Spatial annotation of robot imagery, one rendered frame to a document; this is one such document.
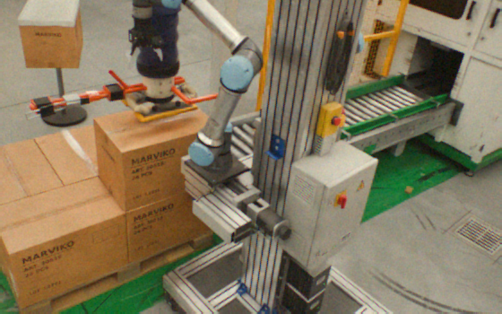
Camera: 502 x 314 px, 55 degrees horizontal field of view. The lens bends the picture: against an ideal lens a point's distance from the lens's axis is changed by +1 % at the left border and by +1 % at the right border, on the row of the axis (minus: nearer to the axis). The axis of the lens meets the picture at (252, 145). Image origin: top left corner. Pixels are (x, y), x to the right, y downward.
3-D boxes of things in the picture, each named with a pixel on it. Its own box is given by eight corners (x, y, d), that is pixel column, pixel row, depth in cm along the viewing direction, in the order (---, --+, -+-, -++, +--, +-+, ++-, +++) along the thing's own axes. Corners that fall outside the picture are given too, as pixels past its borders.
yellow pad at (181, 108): (189, 102, 273) (189, 94, 270) (198, 109, 266) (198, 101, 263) (133, 114, 255) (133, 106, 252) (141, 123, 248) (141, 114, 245)
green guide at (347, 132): (442, 101, 428) (445, 92, 423) (452, 106, 421) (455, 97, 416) (312, 147, 340) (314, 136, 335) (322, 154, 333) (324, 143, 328)
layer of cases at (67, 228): (145, 156, 382) (143, 112, 361) (212, 229, 318) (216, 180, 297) (-22, 204, 316) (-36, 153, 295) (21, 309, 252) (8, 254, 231)
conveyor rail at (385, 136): (445, 120, 430) (452, 101, 420) (449, 123, 427) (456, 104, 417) (237, 202, 303) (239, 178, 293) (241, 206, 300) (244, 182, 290)
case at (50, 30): (37, 41, 437) (30, -4, 416) (83, 42, 446) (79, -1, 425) (25, 68, 388) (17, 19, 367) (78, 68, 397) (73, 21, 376)
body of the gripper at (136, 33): (144, 40, 198) (143, 11, 192) (156, 47, 193) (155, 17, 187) (128, 43, 194) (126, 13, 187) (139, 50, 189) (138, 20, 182)
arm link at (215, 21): (276, 54, 193) (187, -31, 190) (267, 63, 184) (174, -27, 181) (260, 73, 200) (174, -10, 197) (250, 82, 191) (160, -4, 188)
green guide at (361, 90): (394, 79, 462) (396, 70, 458) (402, 82, 456) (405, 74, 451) (266, 115, 374) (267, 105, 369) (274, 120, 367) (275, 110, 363)
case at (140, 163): (185, 150, 322) (186, 98, 301) (216, 181, 296) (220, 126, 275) (98, 175, 290) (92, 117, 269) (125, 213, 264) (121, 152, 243)
